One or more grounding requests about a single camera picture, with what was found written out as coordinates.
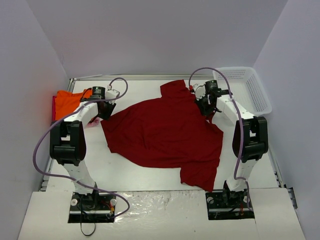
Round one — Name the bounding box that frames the dark red t-shirt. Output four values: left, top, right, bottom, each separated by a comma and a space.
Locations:
101, 80, 224, 192

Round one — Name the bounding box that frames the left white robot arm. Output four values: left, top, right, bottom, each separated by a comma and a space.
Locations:
49, 86, 120, 209

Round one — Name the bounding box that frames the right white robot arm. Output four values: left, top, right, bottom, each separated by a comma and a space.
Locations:
190, 80, 268, 207

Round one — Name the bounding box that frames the folded light pink t-shirt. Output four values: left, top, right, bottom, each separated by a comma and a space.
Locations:
86, 118, 101, 127

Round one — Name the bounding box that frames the folded orange t-shirt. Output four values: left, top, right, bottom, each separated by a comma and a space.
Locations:
55, 87, 92, 121

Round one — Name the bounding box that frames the white plastic basket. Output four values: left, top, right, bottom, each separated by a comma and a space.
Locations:
212, 66, 272, 116

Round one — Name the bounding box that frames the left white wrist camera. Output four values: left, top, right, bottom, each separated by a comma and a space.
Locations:
105, 85, 120, 105

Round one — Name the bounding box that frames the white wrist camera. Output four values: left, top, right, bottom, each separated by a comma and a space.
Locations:
189, 83, 206, 100
105, 85, 120, 105

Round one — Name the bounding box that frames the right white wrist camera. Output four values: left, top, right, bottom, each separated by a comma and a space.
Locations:
189, 83, 206, 100

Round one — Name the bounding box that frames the aluminium table frame rail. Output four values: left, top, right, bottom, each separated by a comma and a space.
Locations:
67, 73, 216, 91

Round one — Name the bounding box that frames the thin black cable loop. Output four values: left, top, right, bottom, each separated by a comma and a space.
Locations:
79, 211, 97, 237

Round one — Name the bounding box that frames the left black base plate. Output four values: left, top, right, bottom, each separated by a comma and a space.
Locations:
68, 191, 117, 224

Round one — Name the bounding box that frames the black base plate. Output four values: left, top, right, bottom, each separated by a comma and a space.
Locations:
68, 191, 117, 224
205, 189, 255, 221

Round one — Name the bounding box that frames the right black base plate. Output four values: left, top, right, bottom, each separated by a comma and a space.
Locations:
205, 189, 255, 221

